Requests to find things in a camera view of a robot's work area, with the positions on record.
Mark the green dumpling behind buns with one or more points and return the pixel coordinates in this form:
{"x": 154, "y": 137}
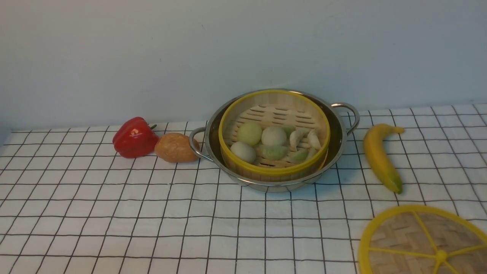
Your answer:
{"x": 288, "y": 130}

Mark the white round bun front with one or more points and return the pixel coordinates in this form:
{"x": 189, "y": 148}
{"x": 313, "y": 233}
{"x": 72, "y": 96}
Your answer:
{"x": 244, "y": 152}

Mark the green dumpling front right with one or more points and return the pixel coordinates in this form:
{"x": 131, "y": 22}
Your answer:
{"x": 302, "y": 155}

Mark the brown potato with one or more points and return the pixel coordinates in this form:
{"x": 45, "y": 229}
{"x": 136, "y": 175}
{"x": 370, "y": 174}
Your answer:
{"x": 174, "y": 147}

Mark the white round bun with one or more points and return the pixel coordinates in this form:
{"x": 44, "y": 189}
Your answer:
{"x": 244, "y": 152}
{"x": 274, "y": 136}

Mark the white dumpling right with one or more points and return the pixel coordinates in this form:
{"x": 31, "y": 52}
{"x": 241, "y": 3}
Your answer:
{"x": 313, "y": 140}

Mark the bamboo steamer basket yellow rim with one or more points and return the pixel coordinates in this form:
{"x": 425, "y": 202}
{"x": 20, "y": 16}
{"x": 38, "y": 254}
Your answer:
{"x": 274, "y": 107}

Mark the green dumpling front left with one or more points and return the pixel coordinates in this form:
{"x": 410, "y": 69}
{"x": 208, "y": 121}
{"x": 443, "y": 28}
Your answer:
{"x": 273, "y": 152}

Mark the pale green round bun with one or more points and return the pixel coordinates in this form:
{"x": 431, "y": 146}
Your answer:
{"x": 250, "y": 133}

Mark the red bell pepper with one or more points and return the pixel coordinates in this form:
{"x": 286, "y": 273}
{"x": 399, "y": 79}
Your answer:
{"x": 135, "y": 138}

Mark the white dumpling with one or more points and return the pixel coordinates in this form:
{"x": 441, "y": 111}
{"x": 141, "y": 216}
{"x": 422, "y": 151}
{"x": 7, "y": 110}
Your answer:
{"x": 296, "y": 136}
{"x": 313, "y": 140}

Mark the woven bamboo lid yellow frame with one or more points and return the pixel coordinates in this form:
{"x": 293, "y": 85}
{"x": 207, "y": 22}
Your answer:
{"x": 417, "y": 239}

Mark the white dumpling left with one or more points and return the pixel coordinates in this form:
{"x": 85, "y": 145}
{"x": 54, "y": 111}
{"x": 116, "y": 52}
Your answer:
{"x": 296, "y": 136}

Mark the yellow banana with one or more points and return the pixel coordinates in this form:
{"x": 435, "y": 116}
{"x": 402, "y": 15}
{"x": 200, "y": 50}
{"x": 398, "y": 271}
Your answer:
{"x": 377, "y": 157}

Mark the white round bun centre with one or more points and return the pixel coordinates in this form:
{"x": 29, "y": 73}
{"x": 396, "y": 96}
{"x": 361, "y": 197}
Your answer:
{"x": 274, "y": 136}

